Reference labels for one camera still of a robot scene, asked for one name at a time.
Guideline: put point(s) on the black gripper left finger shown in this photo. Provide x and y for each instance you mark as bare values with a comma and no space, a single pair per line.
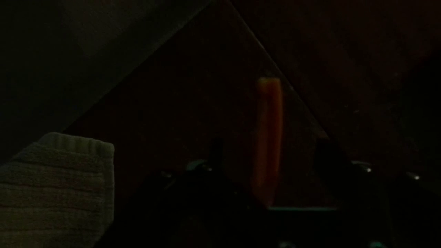
215,157

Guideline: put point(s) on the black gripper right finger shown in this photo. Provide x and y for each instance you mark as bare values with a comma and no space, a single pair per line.
334,167

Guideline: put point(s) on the orange marker object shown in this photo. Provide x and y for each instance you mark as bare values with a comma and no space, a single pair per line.
269,139

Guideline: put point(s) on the white knitted cloth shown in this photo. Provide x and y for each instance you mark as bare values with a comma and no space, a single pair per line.
57,193

